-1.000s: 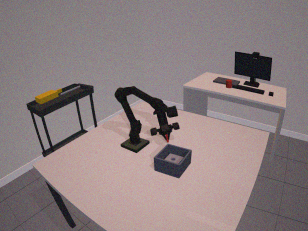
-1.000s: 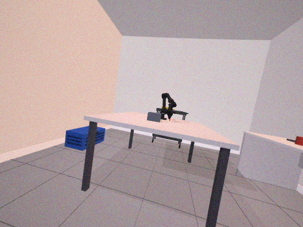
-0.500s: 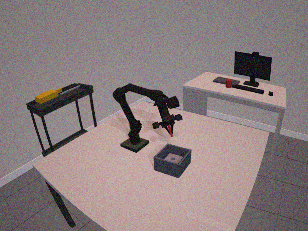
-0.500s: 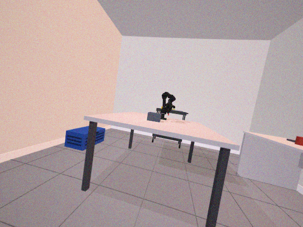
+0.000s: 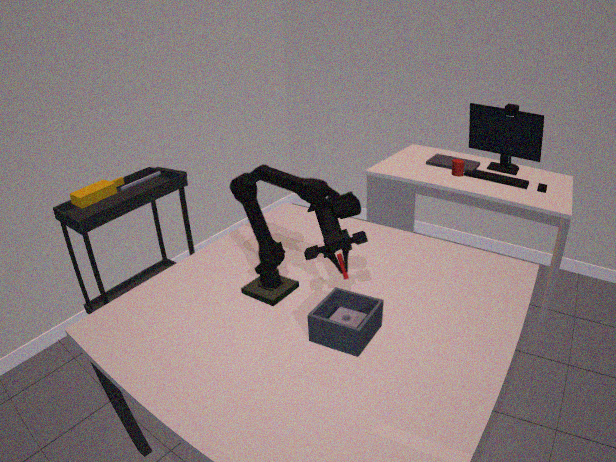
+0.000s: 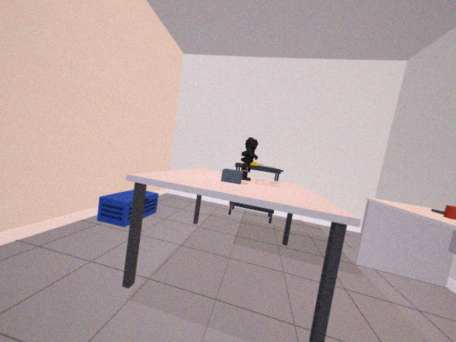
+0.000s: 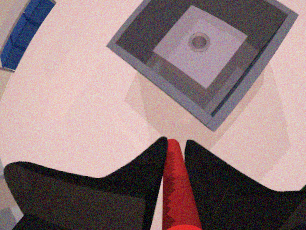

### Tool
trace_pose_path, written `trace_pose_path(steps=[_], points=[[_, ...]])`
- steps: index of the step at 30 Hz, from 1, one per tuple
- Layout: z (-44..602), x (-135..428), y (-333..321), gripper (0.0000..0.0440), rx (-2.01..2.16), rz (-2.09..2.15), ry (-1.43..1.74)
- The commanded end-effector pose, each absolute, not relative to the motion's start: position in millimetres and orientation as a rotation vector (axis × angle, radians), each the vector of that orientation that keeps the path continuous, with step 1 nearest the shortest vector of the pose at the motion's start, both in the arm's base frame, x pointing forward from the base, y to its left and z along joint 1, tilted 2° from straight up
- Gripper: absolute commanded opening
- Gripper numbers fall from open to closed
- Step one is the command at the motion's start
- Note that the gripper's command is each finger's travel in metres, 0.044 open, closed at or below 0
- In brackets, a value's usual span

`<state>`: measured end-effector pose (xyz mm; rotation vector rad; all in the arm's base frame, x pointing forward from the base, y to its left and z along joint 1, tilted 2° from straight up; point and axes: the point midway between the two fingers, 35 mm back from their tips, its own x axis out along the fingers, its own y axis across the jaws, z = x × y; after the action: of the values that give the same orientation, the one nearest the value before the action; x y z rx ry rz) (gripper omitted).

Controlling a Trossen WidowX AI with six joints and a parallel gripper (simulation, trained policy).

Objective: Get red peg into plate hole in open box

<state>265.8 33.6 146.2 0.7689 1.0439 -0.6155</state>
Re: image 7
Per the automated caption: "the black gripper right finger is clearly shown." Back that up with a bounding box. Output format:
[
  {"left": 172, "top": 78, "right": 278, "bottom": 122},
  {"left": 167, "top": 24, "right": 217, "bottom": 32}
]
[{"left": 185, "top": 139, "right": 306, "bottom": 230}]

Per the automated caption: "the red peg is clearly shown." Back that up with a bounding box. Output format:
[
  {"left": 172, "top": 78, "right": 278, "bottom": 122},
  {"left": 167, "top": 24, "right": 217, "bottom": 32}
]
[{"left": 161, "top": 139, "right": 204, "bottom": 230}]

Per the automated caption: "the dark grey open box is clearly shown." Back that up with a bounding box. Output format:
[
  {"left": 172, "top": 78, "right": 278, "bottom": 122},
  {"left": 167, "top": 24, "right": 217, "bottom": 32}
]
[{"left": 105, "top": 0, "right": 298, "bottom": 132}]

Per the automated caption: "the grey square plate with hole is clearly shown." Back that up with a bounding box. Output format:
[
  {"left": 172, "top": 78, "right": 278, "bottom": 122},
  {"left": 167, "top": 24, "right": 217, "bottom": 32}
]
[{"left": 153, "top": 5, "right": 247, "bottom": 95}]

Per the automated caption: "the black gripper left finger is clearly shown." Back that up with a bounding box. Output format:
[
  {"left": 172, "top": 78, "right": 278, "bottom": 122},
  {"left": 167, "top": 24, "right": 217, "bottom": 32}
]
[{"left": 3, "top": 136, "right": 168, "bottom": 230}]

